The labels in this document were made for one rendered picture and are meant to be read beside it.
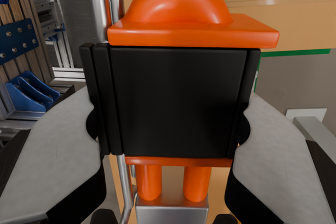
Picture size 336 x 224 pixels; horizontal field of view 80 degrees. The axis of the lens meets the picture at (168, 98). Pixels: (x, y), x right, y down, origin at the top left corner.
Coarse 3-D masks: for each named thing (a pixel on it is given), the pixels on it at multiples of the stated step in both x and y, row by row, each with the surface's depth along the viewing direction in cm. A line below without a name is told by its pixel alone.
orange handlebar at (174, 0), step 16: (144, 0) 9; (160, 0) 9; (176, 0) 9; (192, 0) 9; (208, 0) 9; (128, 16) 10; (144, 16) 10; (160, 16) 10; (176, 16) 10; (192, 16) 10; (208, 16) 9; (224, 16) 10; (144, 176) 15; (160, 176) 16; (192, 176) 15; (208, 176) 16; (144, 192) 16; (160, 192) 17; (192, 192) 16
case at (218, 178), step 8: (112, 160) 61; (112, 168) 62; (216, 168) 61; (224, 168) 61; (216, 176) 63; (224, 176) 62; (120, 184) 66; (208, 184) 65; (216, 184) 65; (224, 184) 64; (120, 192) 68; (208, 192) 67; (216, 192) 67; (224, 192) 66; (120, 200) 71; (208, 200) 69; (216, 200) 69; (120, 208) 73; (216, 208) 71; (224, 208) 71; (208, 216) 74
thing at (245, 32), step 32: (128, 32) 9; (160, 32) 9; (192, 32) 8; (224, 32) 8; (256, 32) 8; (128, 64) 9; (160, 64) 9; (192, 64) 9; (224, 64) 9; (256, 64) 9; (128, 96) 10; (160, 96) 10; (192, 96) 10; (224, 96) 10; (128, 128) 11; (160, 128) 11; (192, 128) 11; (224, 128) 11; (128, 160) 12; (160, 160) 12; (192, 160) 12; (224, 160) 12
